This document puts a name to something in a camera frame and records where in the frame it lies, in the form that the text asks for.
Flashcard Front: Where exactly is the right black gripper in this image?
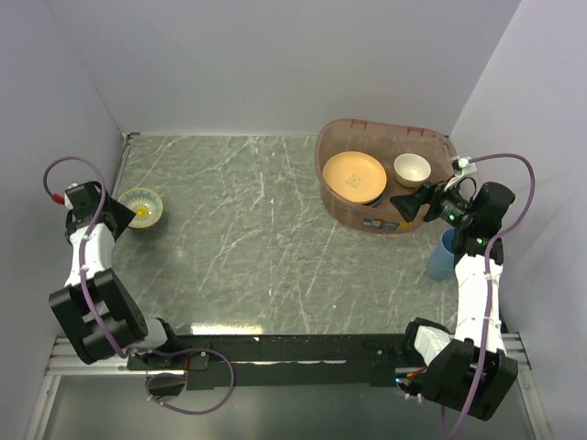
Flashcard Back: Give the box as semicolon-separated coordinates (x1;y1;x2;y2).
390;175;474;229

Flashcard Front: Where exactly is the cream ceramic bowl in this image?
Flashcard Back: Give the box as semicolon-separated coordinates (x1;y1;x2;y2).
393;153;431;188

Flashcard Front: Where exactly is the yellow orange plate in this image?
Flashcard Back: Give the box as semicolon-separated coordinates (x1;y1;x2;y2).
322;151;387;204

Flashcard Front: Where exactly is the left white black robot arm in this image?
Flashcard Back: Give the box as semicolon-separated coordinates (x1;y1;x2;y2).
49;181;182;369

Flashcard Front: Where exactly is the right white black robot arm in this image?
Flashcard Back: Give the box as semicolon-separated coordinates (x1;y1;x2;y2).
390;182;518;421

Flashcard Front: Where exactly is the blue yellow patterned bowl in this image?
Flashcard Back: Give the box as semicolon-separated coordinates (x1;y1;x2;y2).
117;187;163;230

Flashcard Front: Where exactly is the blue plastic cup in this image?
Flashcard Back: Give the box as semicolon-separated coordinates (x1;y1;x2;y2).
425;228;455;281

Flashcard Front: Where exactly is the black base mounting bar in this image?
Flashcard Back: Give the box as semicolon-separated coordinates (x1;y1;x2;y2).
126;320;453;393

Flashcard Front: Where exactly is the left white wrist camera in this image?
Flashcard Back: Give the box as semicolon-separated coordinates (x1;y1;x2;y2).
50;182;78;210

